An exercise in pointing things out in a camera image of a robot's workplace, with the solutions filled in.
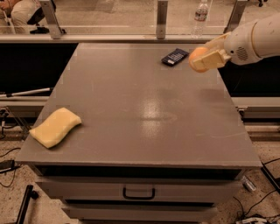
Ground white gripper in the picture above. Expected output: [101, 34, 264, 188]
[193, 20, 262, 70]

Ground orange fruit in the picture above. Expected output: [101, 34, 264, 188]
[188, 46, 208, 73]

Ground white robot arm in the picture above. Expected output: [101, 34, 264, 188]
[189, 13, 280, 73]

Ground clear plastic water bottle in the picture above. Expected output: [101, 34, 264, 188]
[191, 0, 208, 39]

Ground grey drawer cabinet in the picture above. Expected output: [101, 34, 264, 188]
[17, 44, 261, 222]

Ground small metal can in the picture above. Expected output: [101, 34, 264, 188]
[241, 176, 256, 192]

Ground white power strip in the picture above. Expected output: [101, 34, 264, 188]
[235, 217, 269, 224]

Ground grey metal rod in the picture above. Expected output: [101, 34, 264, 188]
[0, 87, 53, 98]

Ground yellow sponge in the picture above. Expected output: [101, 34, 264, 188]
[29, 108, 81, 149]

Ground seated person in background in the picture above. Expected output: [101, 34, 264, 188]
[0, 0, 45, 34]

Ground black stand leg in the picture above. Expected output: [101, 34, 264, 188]
[15, 185, 39, 224]

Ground black power adapter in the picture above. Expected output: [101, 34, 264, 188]
[0, 160, 15, 173]

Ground right metal railing post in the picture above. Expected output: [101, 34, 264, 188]
[224, 0, 247, 33]

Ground metal railing post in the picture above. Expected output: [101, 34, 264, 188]
[39, 0, 62, 39]
[156, 0, 168, 39]
[224, 0, 247, 33]

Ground middle metal railing post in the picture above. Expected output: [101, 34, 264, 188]
[156, 0, 168, 39]

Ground black drawer handle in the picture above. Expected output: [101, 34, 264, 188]
[122, 187, 156, 200]

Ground left metal railing post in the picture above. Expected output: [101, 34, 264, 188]
[39, 0, 62, 39]

